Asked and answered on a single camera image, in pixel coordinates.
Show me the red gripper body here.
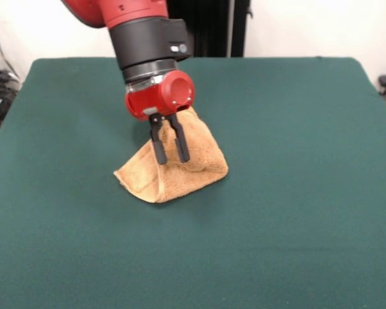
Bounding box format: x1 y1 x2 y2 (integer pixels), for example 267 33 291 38
125 70 196 122

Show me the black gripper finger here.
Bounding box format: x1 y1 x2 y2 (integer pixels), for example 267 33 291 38
169 111 191 164
149 112 169 166

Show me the tan terry towel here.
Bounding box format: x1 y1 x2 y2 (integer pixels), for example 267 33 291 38
113 106 229 204

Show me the dark green table cloth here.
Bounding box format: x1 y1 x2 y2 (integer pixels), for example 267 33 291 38
0 56 386 309

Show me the black stand frame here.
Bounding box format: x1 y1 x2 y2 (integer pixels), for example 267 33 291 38
165 0 253 59

